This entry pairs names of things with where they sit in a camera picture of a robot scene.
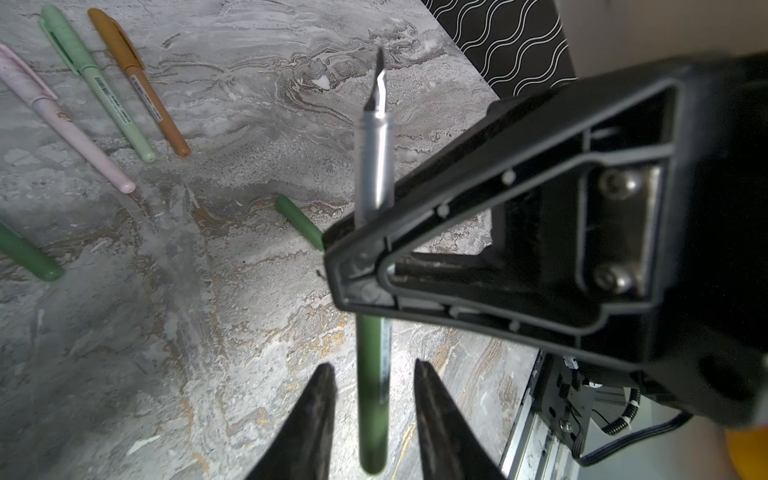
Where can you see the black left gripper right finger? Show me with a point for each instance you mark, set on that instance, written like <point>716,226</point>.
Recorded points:
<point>448,448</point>

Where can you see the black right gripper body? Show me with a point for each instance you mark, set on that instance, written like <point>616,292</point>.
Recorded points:
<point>712,334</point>

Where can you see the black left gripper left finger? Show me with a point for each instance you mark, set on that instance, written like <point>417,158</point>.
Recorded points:
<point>302,447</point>

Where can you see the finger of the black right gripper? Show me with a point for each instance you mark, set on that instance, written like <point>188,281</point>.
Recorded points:
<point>556,221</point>

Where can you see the green pen cap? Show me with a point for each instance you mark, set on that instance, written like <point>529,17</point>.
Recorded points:
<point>300,222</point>

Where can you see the light green pen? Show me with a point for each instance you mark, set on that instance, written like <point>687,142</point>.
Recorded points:
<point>79,60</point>

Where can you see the dark green pen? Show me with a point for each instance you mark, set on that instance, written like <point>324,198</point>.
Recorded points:
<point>28,256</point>

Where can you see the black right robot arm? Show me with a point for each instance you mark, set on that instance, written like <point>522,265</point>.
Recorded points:
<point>576,408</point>

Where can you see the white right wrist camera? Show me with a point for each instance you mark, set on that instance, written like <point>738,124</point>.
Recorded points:
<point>605,36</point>

